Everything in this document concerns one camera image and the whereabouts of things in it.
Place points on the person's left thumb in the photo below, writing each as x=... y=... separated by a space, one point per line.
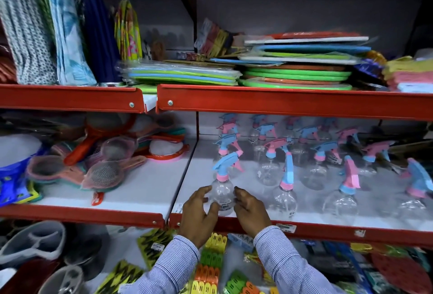
x=214 y=212

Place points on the red edged metal shelf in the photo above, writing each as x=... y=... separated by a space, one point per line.
x=71 y=98
x=294 y=102

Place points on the stack of pastel cloths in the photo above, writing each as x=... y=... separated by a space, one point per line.
x=409 y=74

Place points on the person's right thumb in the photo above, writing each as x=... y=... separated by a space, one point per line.
x=238 y=210

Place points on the white dotted cloth packet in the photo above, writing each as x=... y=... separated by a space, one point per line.
x=28 y=33

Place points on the clear bottle with blue sprayer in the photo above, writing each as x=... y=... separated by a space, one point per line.
x=223 y=189

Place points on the person's right forearm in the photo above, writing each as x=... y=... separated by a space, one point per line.
x=291 y=266

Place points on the stack of round colourful mats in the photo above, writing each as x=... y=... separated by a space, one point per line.
x=301 y=67

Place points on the dark blue folded cloth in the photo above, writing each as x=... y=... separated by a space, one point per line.
x=99 y=33

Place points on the packet of colourful clothes pegs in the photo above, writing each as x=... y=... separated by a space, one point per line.
x=209 y=263
x=243 y=285

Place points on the red edged white shelf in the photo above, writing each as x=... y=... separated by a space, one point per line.
x=135 y=195
x=318 y=228

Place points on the white price label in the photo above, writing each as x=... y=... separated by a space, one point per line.
x=286 y=228

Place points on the dark round pan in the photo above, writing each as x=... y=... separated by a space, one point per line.
x=89 y=246

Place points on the person's left hand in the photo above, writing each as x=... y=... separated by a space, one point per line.
x=194 y=217

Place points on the person's right hand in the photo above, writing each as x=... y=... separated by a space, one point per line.
x=253 y=216

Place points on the yellow black striped packet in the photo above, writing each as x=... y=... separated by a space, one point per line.
x=120 y=277
x=155 y=244

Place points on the yellow colourful packets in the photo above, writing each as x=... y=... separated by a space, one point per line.
x=128 y=33

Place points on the light blue patterned cloth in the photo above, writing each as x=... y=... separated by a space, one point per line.
x=69 y=40

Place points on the small blue wrapped packet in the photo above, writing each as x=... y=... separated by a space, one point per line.
x=241 y=241

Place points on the red round mat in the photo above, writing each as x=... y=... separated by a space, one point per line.
x=402 y=275

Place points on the group of clear spray bottles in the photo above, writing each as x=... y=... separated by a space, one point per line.
x=338 y=182

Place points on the wrapped green blue mats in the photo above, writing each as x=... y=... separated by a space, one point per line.
x=179 y=73

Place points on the person's left forearm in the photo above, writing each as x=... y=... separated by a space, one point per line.
x=169 y=268

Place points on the red yellow wrapped packet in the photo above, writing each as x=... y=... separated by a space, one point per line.
x=213 y=38

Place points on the blue plastic packet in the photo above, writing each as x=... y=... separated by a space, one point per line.
x=13 y=185

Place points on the grey white plastic caddy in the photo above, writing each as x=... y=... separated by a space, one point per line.
x=62 y=280
x=32 y=241

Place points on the shiny blue packet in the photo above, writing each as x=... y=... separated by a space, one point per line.
x=368 y=65

